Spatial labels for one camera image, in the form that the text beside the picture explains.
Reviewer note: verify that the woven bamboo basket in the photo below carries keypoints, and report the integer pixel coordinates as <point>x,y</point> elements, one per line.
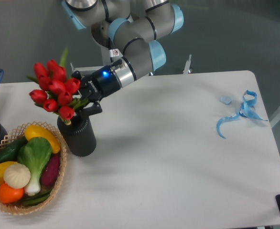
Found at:
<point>16,208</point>

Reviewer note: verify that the small blue cap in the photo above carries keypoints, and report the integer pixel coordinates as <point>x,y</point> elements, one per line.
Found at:
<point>225,100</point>

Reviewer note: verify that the blue ribbon strip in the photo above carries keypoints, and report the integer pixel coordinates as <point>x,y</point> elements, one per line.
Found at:
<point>247,110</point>

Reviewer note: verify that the green bean pods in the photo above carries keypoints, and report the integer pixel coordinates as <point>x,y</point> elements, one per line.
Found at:
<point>36,199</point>

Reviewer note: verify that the dark green cucumber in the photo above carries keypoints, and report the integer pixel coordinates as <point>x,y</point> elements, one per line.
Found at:
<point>11,150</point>

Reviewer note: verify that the green bok choy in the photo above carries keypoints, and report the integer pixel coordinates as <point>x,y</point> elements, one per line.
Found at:
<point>35,155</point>

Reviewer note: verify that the white steamed bun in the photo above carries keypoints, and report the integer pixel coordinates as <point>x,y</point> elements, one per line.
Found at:
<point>17,176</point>

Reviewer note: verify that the red tulip bouquet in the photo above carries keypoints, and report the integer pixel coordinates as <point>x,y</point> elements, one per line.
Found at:
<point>57,91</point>

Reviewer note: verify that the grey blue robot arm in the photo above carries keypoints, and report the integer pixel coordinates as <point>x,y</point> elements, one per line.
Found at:
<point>131,68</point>

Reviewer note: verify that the dark grey ribbed vase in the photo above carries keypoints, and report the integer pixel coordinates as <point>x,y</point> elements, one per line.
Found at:
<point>79,135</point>

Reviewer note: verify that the purple sweet potato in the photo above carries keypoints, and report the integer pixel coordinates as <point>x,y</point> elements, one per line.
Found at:
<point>50,174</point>

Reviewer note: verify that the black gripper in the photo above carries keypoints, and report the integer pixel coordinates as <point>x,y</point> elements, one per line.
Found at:
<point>95,87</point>

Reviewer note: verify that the orange fruit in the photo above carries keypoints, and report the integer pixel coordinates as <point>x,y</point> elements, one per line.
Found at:
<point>9,194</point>

